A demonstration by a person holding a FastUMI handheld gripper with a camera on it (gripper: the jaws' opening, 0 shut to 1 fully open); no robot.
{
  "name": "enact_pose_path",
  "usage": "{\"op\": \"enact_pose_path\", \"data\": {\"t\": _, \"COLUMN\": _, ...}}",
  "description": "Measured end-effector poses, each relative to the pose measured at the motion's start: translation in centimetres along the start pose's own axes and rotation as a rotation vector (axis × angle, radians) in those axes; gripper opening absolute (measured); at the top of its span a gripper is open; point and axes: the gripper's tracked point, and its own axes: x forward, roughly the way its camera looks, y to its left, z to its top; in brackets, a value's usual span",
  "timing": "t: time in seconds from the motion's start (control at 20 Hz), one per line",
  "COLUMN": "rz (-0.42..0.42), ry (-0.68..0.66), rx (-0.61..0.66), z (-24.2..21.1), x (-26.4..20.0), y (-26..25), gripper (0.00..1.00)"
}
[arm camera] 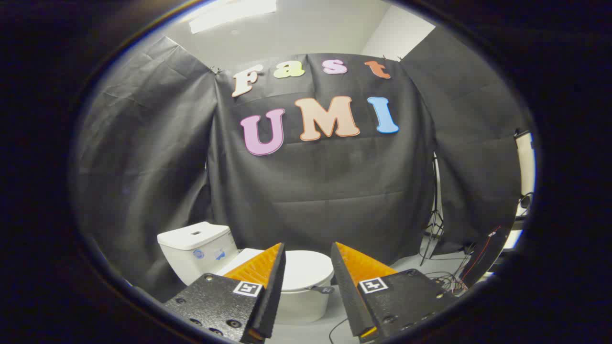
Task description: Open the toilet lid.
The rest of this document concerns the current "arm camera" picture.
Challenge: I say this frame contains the white toilet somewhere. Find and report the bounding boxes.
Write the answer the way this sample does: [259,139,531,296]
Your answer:
[157,221,335,325]

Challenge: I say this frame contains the black backdrop cloth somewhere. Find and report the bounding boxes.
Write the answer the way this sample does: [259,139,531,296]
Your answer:
[72,26,534,299]

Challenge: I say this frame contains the thin black cable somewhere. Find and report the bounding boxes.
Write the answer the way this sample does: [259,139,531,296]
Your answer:
[328,318,350,344]

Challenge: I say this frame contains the white standing panel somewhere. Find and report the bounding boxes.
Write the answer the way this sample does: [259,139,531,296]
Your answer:
[514,130,536,249]

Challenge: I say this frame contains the black tripod stand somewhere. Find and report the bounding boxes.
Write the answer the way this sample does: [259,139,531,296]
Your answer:
[420,153,445,266]

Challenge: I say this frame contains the red wire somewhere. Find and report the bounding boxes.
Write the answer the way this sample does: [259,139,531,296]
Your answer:
[471,226,503,282]

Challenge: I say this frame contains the white toilet lid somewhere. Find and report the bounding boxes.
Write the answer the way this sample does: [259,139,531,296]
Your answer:
[216,247,335,293]

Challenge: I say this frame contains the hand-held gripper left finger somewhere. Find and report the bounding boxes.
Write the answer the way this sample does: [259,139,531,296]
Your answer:
[163,242,286,344]

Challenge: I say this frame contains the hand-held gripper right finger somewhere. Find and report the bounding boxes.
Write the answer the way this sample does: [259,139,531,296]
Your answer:
[330,241,459,344]

